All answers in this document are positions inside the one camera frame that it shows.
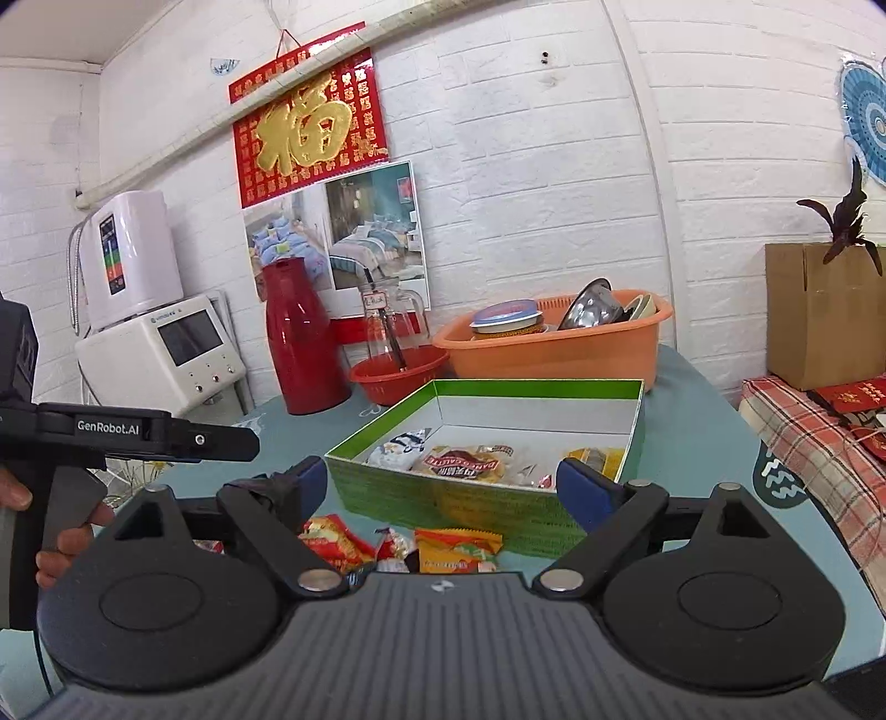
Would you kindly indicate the glass pitcher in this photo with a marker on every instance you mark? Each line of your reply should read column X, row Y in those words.
column 401, row 325

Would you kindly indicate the brown cardboard box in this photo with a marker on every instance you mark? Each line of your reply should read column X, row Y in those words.
column 817, row 325

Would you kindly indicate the orange snack packet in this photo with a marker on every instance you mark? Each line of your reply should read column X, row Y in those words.
column 457, row 550

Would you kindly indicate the orange plastic basin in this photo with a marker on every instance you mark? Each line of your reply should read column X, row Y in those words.
column 554, row 360

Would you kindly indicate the dark ladle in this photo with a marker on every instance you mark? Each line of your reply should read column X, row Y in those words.
column 387, row 318

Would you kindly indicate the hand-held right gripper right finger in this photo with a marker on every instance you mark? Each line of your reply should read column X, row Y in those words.
column 574, row 484

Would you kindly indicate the red white candy packet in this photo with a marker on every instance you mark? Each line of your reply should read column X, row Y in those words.
column 396, row 548

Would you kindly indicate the white appliance with screen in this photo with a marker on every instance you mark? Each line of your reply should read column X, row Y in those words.
column 138, row 367

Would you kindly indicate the red brown bread packet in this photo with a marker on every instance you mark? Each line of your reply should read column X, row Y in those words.
column 460, row 462

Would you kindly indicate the bedding wall poster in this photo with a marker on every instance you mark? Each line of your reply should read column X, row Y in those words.
column 374, row 235

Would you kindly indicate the green cardboard box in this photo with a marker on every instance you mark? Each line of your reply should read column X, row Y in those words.
column 498, row 512

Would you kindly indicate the round lidded tin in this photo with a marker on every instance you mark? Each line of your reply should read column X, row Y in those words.
column 505, row 317

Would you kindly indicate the white wall pipe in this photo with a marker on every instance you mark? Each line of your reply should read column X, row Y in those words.
column 207, row 131

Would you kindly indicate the person's left hand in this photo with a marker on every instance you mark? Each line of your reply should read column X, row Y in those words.
column 93, row 518

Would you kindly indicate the pale green bowl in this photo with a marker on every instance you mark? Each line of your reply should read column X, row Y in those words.
column 640, row 308

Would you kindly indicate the red plastic basin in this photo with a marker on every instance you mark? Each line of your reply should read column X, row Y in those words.
column 394, row 384

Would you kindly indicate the steel bowl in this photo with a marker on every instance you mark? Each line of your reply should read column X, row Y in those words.
column 588, row 308

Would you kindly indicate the plaid cloth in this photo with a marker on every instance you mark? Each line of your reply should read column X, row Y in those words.
column 803, row 429

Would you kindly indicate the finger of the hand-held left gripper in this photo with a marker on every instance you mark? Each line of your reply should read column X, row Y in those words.
column 221, row 442

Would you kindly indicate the red gold wall hanging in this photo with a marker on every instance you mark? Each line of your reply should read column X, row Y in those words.
column 304, row 131

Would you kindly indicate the red envelope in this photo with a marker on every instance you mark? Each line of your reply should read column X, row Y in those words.
column 855, row 396

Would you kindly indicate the red yellow snack packet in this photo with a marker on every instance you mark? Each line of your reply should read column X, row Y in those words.
column 332, row 543

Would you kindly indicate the blue paper fan decoration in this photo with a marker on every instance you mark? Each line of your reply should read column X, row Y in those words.
column 869, row 118

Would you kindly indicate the purple leaf plant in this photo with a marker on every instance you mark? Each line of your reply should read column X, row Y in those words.
column 848, row 221

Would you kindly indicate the red thermos jug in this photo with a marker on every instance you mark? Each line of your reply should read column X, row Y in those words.
column 304, row 346

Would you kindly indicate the white snack packet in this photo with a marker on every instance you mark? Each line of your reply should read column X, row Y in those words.
column 391, row 450

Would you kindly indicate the white water purifier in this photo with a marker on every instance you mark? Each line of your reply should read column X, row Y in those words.
column 142, row 256

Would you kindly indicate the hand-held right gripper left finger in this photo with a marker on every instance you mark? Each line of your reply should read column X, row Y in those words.
column 313, row 479

